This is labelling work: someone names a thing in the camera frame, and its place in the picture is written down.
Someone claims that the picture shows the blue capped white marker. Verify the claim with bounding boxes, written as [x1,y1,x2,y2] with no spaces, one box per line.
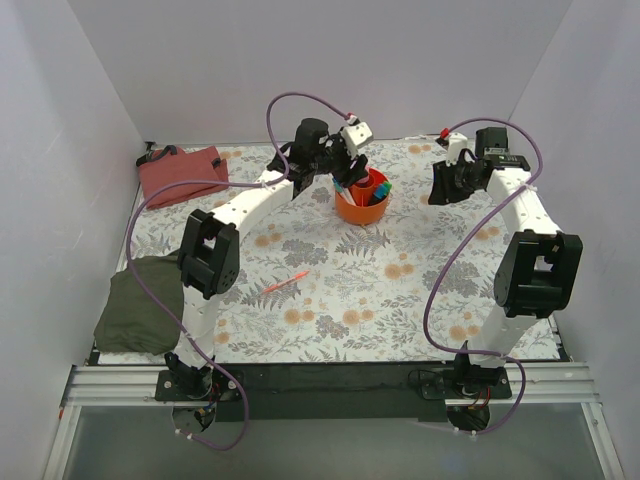
[333,180,356,206]

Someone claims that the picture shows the blue black highlighter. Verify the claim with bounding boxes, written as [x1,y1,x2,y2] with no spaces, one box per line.
[368,184,389,206]

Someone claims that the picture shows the floral table mat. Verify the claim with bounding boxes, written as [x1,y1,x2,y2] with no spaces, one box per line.
[98,139,510,364]

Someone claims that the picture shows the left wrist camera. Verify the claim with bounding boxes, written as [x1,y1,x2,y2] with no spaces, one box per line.
[340,114,374,154]

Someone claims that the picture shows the orange pen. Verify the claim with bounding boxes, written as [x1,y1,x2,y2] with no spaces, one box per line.
[262,270,310,294]

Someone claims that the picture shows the red folded cloth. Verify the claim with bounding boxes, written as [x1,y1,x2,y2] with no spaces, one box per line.
[136,145,229,210]

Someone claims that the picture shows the orange round organizer container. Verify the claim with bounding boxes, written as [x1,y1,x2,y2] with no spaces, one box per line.
[334,167,391,226]

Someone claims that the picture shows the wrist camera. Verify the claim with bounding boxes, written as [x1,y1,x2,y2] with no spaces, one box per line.
[436,128,468,166]
[340,114,374,154]

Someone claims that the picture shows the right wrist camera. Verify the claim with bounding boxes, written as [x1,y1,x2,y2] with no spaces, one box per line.
[436,128,468,166]

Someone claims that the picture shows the aluminium frame rail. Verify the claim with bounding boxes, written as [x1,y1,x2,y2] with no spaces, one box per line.
[44,362,624,479]

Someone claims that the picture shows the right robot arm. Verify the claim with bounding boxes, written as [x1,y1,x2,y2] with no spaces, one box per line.
[428,127,583,398]

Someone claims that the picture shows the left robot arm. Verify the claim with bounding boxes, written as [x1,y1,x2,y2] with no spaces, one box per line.
[174,118,374,400]

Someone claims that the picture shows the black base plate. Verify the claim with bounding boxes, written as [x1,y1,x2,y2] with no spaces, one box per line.
[155,359,512,422]

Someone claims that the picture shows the dark green cloth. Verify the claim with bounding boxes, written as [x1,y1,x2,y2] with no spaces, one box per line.
[94,252,184,355]

